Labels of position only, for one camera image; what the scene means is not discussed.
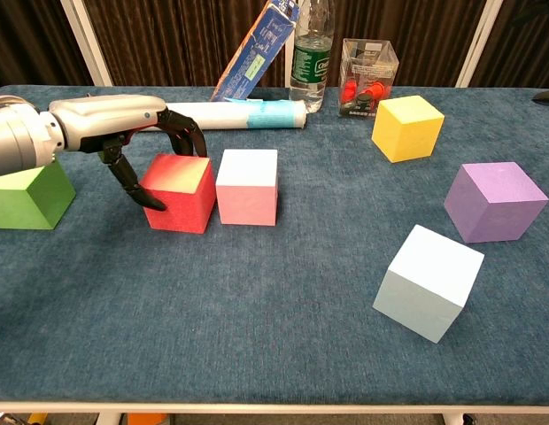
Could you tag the purple foam cube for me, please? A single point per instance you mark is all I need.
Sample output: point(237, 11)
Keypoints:
point(478, 208)

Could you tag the yellow foam cube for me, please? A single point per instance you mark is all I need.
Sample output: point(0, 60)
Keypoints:
point(412, 137)

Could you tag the pink foam cube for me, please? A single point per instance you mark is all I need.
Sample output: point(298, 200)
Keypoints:
point(248, 203)

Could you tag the clear box with red pieces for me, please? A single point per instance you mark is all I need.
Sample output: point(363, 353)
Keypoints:
point(367, 71)

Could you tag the white plastic bag roll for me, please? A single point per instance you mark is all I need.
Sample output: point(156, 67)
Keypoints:
point(239, 116)

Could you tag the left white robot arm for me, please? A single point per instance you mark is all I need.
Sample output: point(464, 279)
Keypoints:
point(17, 137)

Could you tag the clear plastic water bottle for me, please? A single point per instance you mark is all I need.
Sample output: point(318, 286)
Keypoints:
point(310, 66)

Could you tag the green foam cube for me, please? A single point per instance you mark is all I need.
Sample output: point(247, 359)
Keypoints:
point(31, 208)

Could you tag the blue cardboard box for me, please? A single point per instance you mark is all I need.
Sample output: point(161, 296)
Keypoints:
point(257, 62)

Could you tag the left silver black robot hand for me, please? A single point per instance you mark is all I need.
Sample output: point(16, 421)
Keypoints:
point(110, 117)

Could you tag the red foam cube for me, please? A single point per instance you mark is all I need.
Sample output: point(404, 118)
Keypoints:
point(186, 212)

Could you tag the white screen post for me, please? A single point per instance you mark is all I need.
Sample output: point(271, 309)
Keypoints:
point(288, 66)
point(86, 44)
point(478, 44)

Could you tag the white table frame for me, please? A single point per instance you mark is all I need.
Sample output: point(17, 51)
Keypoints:
point(274, 408)

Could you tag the orange object under table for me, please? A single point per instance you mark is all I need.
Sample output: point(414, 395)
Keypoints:
point(146, 419)

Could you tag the light blue foam cube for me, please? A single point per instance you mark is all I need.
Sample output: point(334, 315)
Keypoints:
point(416, 301)

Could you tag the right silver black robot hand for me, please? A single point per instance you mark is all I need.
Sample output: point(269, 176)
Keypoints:
point(546, 96)

